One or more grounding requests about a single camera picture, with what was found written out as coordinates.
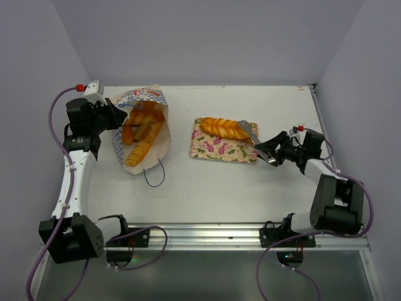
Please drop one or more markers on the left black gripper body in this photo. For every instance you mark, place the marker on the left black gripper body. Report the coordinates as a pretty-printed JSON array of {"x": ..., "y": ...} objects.
[{"x": 100, "y": 113}]

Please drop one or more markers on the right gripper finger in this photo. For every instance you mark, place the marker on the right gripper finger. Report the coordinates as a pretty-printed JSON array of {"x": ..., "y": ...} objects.
[
  {"x": 266, "y": 152},
  {"x": 280, "y": 139}
]

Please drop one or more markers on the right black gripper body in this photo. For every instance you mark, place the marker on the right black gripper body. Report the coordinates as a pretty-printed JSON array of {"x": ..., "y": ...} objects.
[{"x": 280, "y": 150}]

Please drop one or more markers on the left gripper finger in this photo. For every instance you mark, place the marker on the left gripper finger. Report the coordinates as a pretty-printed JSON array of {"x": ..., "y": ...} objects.
[
  {"x": 116, "y": 118},
  {"x": 114, "y": 105}
]

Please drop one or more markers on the metal tongs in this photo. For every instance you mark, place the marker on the metal tongs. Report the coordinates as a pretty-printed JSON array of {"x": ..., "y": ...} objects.
[{"x": 245, "y": 126}]

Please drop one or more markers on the paper bag with blue pattern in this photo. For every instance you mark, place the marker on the paper bag with blue pattern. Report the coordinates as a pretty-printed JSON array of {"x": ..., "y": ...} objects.
[{"x": 135, "y": 98}]

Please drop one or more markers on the braided fake bread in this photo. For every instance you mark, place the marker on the braided fake bread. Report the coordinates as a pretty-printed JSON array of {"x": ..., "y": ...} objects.
[{"x": 223, "y": 128}]

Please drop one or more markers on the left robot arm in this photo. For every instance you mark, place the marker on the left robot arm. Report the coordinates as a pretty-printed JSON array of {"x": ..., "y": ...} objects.
[{"x": 70, "y": 234}]

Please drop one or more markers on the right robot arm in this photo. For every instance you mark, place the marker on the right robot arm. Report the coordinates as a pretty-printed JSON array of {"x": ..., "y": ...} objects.
[{"x": 338, "y": 202}]

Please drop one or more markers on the fake bread at bag back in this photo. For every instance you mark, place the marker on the fake bread at bag back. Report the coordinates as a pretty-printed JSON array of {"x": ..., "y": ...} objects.
[{"x": 150, "y": 113}]

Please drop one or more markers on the long sliced fake baguette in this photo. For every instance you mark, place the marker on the long sliced fake baguette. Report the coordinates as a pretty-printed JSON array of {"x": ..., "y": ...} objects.
[{"x": 142, "y": 148}]

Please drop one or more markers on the floral tray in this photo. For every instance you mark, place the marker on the floral tray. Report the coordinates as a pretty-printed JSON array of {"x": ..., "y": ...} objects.
[{"x": 210, "y": 147}]

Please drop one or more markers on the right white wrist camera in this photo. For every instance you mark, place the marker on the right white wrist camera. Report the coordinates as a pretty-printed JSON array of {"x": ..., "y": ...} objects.
[{"x": 296, "y": 130}]

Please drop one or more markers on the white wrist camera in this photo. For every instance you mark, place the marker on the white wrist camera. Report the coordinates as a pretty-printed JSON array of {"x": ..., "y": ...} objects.
[
  {"x": 296, "y": 130},
  {"x": 94, "y": 92}
]

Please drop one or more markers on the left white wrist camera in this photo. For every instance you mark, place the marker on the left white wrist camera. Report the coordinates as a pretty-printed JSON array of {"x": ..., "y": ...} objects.
[{"x": 94, "y": 92}]

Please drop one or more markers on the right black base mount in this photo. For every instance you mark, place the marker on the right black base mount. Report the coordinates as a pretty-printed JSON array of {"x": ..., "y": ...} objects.
[{"x": 281, "y": 236}]

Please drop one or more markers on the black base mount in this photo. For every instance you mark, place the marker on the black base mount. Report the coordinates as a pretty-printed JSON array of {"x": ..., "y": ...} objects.
[
  {"x": 281, "y": 236},
  {"x": 121, "y": 252}
]

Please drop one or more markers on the aluminium rail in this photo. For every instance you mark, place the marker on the aluminium rail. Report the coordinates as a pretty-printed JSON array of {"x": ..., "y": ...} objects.
[{"x": 234, "y": 237}]

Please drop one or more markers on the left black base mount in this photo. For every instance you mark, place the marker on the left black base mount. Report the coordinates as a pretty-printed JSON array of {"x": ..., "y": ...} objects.
[{"x": 121, "y": 252}]

